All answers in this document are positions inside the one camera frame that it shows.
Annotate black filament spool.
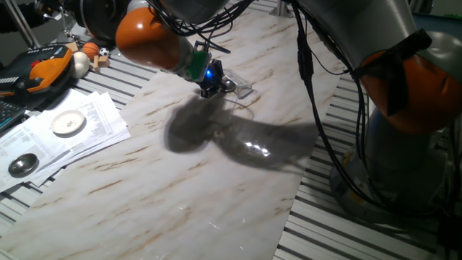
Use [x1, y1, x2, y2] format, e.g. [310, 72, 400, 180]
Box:
[74, 0, 133, 41]

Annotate aluminium frame profile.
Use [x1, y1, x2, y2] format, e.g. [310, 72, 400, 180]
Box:
[269, 0, 295, 19]

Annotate stack of printed papers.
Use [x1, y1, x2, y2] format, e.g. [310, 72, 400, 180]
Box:
[0, 88, 132, 193]

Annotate small white plate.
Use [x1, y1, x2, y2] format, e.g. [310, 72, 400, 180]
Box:
[50, 109, 87, 136]

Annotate black keyboard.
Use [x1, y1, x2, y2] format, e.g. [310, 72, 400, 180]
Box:
[0, 100, 27, 133]

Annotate wooden blocks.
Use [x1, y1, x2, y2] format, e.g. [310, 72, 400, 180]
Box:
[90, 54, 111, 74]

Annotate clear plastic rack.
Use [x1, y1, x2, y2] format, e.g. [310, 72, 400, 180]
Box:
[222, 68, 254, 100]

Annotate marble pattern board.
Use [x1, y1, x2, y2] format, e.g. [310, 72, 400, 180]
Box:
[0, 0, 348, 260]

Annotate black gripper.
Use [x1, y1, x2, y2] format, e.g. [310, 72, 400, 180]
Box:
[199, 58, 228, 100]

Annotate orange black teach pendant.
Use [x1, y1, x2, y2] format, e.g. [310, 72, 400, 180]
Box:
[0, 43, 74, 99]

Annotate small orange basketball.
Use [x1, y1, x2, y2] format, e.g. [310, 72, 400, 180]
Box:
[82, 42, 100, 61]

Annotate round metal bowl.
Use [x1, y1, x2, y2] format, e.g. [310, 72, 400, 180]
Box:
[7, 152, 40, 179]

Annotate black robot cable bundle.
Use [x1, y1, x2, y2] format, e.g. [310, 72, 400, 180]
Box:
[147, 0, 383, 210]

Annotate aluminium post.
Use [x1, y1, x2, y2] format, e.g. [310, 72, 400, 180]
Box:
[3, 0, 41, 50]

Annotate white egg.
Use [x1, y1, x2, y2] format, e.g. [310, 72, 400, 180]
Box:
[70, 51, 92, 80]

